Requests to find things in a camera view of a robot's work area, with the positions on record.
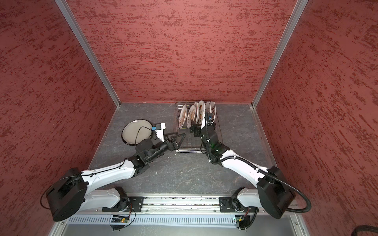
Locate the aluminium corner post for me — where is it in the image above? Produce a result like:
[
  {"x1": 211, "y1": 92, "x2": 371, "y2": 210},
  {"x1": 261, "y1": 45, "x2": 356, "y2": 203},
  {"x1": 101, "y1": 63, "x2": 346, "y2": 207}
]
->
[
  {"x1": 55, "y1": 0, "x2": 122, "y2": 108},
  {"x1": 251, "y1": 0, "x2": 310, "y2": 108}
]

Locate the orange sunburst white plate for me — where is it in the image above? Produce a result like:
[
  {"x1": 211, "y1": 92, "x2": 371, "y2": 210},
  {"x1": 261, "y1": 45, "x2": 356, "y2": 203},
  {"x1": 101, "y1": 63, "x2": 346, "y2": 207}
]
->
[{"x1": 178, "y1": 104, "x2": 187, "y2": 128}]

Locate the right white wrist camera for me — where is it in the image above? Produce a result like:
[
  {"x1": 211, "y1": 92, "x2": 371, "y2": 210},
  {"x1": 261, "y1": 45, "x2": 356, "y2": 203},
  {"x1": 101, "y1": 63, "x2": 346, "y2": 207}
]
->
[{"x1": 203, "y1": 110, "x2": 213, "y2": 126}]

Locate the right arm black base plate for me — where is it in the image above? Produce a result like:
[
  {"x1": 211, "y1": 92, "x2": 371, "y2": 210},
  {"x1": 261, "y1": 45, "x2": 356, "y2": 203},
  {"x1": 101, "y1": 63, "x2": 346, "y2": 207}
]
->
[{"x1": 219, "y1": 197, "x2": 258, "y2": 213}]

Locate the small circuit board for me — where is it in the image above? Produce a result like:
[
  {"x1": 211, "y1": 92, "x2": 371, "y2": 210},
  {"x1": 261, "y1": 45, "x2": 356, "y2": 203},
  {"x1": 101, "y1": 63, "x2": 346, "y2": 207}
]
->
[
  {"x1": 233, "y1": 215, "x2": 251, "y2": 230},
  {"x1": 111, "y1": 215, "x2": 130, "y2": 224}
]

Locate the right small circuit board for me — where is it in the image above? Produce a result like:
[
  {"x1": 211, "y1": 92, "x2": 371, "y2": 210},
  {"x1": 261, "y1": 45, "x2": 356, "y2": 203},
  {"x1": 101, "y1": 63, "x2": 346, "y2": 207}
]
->
[{"x1": 233, "y1": 215, "x2": 251, "y2": 230}]

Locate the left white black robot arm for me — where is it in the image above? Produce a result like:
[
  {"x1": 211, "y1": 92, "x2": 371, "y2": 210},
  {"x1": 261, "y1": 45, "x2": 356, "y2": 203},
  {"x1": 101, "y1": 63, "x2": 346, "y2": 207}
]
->
[{"x1": 44, "y1": 133, "x2": 186, "y2": 222}]

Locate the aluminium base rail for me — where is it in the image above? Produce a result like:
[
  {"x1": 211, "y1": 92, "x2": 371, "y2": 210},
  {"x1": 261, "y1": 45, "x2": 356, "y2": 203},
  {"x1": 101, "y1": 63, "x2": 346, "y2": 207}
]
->
[{"x1": 60, "y1": 194, "x2": 300, "y2": 215}]

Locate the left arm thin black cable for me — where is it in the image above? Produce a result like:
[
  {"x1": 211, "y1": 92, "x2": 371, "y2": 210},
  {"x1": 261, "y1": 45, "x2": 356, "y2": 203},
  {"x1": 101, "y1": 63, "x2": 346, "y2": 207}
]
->
[{"x1": 40, "y1": 126, "x2": 154, "y2": 210}]

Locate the patterned white plate rightmost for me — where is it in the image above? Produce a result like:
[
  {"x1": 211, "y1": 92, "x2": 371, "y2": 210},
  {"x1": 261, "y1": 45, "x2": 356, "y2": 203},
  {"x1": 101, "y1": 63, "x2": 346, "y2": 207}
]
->
[{"x1": 205, "y1": 101, "x2": 217, "y2": 122}]

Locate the right aluminium corner post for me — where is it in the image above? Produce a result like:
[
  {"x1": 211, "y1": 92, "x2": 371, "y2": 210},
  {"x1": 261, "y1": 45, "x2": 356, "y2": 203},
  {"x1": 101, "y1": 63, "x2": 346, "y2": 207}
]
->
[{"x1": 251, "y1": 0, "x2": 310, "y2": 108}]

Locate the watermelon plate blue rim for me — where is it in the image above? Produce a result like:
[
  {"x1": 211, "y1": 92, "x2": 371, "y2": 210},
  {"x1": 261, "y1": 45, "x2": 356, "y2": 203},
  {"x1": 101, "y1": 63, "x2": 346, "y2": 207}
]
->
[{"x1": 196, "y1": 100, "x2": 205, "y2": 124}]

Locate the left aluminium corner post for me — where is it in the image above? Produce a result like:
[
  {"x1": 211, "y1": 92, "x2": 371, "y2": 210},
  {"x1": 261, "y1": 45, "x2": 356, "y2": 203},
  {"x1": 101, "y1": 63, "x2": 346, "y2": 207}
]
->
[{"x1": 55, "y1": 0, "x2": 122, "y2": 108}]

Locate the black hose bottom right corner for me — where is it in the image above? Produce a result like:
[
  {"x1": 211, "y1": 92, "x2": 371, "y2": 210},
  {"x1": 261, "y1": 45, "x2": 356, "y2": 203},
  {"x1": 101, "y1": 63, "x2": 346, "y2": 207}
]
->
[{"x1": 350, "y1": 225, "x2": 378, "y2": 236}]

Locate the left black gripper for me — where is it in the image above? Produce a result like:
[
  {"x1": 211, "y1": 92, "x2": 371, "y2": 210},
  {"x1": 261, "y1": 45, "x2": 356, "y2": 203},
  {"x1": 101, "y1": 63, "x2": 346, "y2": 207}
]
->
[{"x1": 147, "y1": 130, "x2": 186, "y2": 162}]

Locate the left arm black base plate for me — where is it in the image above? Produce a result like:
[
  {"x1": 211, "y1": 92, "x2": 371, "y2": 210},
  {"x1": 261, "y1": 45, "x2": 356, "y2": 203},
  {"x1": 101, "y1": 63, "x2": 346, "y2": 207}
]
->
[{"x1": 102, "y1": 197, "x2": 144, "y2": 213}]

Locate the steel wire dish rack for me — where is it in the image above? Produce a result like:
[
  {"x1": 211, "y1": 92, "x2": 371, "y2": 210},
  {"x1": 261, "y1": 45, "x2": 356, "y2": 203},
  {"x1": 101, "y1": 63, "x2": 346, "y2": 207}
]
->
[{"x1": 173, "y1": 101, "x2": 205, "y2": 153}]

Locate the white perforated cable tray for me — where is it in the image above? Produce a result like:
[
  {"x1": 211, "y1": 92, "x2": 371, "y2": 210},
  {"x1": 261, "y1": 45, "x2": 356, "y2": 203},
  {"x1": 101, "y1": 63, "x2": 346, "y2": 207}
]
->
[{"x1": 67, "y1": 214, "x2": 235, "y2": 227}]

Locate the left small circuit board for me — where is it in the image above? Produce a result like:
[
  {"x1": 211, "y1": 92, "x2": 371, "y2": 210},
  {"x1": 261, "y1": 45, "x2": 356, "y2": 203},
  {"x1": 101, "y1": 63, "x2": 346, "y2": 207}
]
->
[{"x1": 111, "y1": 215, "x2": 130, "y2": 224}]

